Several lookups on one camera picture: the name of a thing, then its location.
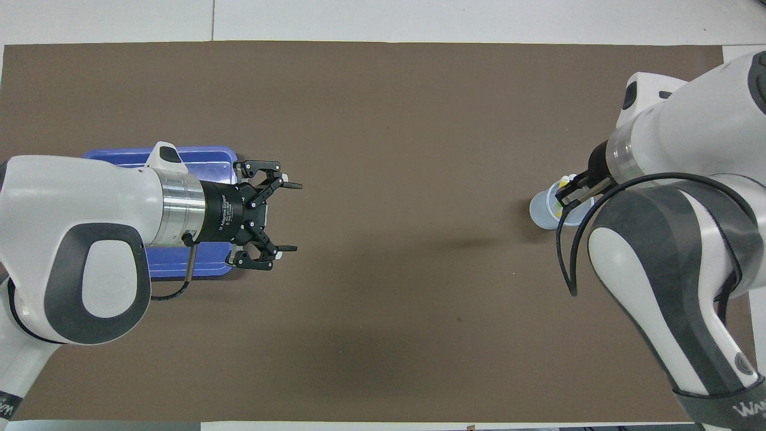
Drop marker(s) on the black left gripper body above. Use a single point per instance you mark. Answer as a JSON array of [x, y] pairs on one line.
[[224, 212]]

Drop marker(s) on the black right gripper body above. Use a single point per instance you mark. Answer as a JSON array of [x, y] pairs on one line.
[[600, 164]]

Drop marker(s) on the green marker pen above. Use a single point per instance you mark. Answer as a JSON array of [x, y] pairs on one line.
[[558, 208]]

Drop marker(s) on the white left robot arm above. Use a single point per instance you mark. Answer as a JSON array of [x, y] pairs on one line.
[[60, 197]]

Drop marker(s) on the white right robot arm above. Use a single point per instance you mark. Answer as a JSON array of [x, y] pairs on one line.
[[688, 120]]

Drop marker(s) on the translucent plastic cup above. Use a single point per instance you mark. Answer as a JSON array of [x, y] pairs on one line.
[[541, 215]]

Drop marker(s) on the blue plastic tray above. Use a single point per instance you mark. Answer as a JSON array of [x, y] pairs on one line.
[[209, 157]]

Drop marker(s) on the brown table mat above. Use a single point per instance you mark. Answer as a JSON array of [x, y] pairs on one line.
[[383, 299]]

